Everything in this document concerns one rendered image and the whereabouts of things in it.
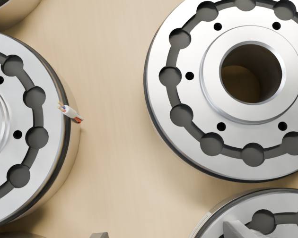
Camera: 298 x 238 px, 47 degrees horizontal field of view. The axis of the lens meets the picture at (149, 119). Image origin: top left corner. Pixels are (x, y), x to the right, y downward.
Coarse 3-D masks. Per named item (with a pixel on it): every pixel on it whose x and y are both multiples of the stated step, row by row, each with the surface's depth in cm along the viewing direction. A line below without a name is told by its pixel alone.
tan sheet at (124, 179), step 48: (48, 0) 21; (96, 0) 21; (144, 0) 21; (48, 48) 20; (96, 48) 20; (144, 48) 20; (96, 96) 20; (144, 96) 20; (240, 96) 20; (96, 144) 19; (144, 144) 19; (96, 192) 19; (144, 192) 19; (192, 192) 19
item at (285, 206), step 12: (276, 192) 16; (288, 192) 16; (240, 204) 16; (252, 204) 16; (264, 204) 16; (276, 204) 16; (288, 204) 16; (228, 216) 16; (240, 216) 16; (252, 216) 16; (264, 216) 16; (276, 216) 16; (288, 216) 16; (216, 228) 16; (252, 228) 16; (264, 228) 16; (276, 228) 16; (288, 228) 16
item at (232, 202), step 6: (252, 192) 17; (258, 192) 17; (264, 192) 17; (240, 198) 17; (228, 204) 17; (222, 210) 17; (216, 216) 16; (210, 222) 16; (204, 228) 16; (198, 234) 16
